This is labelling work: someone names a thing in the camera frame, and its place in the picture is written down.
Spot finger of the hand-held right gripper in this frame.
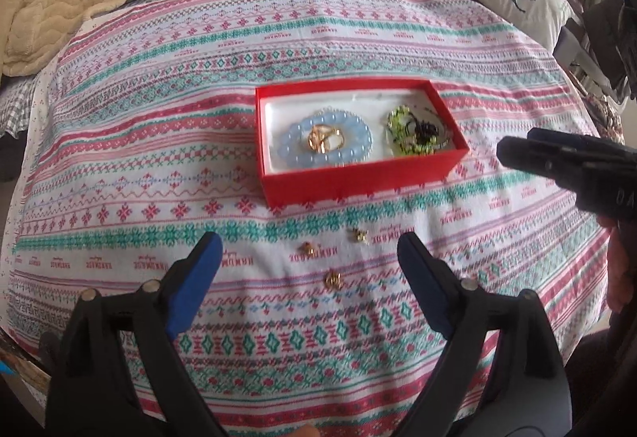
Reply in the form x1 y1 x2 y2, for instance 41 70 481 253
496 136 590 191
526 127 600 155

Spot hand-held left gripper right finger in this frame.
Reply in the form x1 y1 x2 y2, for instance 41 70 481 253
393 231 573 437

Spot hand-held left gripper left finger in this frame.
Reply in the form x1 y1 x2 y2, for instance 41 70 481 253
47 231 224 437

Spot dark bead bracelet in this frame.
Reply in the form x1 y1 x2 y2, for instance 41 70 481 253
434 121 457 152

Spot red jewelry box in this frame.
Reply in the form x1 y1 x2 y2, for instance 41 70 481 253
255 79 470 210

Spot green bead bracelet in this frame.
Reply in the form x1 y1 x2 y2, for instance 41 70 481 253
385 105 440 158

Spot blue bead bracelet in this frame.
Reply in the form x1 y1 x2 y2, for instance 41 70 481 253
283 113 374 168

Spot gold ring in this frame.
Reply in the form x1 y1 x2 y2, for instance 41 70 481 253
306 123 346 154

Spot person's right hand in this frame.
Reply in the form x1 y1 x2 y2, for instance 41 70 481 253
600 215 637 314

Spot dark hanging clothes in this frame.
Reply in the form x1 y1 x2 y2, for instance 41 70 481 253
552 0 637 104

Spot patterned pink green blanket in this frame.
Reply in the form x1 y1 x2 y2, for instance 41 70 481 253
0 0 625 437

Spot grey checked bed sheet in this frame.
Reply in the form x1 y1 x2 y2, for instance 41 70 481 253
0 76 41 138

